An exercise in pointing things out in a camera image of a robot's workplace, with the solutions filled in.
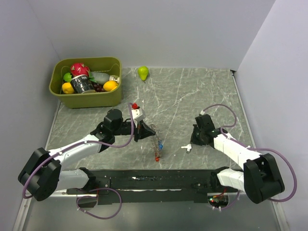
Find purple cable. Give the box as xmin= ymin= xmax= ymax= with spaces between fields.
xmin=22 ymin=103 xmax=135 ymax=220
xmin=201 ymin=103 xmax=298 ymax=212

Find black printed can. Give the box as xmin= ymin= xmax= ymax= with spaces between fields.
xmin=70 ymin=75 xmax=96 ymax=94

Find dark red grapes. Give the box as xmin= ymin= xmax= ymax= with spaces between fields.
xmin=92 ymin=82 xmax=105 ymax=92

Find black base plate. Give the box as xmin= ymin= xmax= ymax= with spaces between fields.
xmin=66 ymin=169 xmax=236 ymax=205

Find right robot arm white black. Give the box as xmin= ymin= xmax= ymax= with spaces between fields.
xmin=191 ymin=114 xmax=285 ymax=204

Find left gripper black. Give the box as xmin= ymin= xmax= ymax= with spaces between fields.
xmin=113 ymin=119 xmax=155 ymax=142

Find black tag key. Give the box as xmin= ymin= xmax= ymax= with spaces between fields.
xmin=181 ymin=144 xmax=192 ymax=153

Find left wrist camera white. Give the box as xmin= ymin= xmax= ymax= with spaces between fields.
xmin=131 ymin=103 xmax=146 ymax=126

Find yellow lemon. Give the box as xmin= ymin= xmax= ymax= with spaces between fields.
xmin=62 ymin=82 xmax=75 ymax=94

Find green lime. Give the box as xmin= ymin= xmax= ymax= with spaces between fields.
xmin=63 ymin=72 xmax=73 ymax=83

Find red dragon fruit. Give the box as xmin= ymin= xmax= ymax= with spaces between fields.
xmin=70 ymin=63 xmax=90 ymax=77

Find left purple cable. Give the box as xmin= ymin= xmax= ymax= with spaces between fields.
xmin=22 ymin=103 xmax=135 ymax=220

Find olive green plastic bin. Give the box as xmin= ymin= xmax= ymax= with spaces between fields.
xmin=49 ymin=57 xmax=122 ymax=109

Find clear plastic bottle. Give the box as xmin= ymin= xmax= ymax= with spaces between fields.
xmin=91 ymin=72 xmax=120 ymax=85

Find green pear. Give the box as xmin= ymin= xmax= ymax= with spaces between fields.
xmin=138 ymin=66 xmax=149 ymax=82

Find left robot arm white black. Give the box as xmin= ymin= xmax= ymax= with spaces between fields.
xmin=18 ymin=107 xmax=156 ymax=201

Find metal disc with key rings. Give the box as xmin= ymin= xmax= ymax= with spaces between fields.
xmin=150 ymin=124 xmax=162 ymax=158

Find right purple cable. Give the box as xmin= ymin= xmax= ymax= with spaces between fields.
xmin=201 ymin=103 xmax=298 ymax=212

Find orange fruit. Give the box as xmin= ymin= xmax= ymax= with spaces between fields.
xmin=103 ymin=80 xmax=118 ymax=91

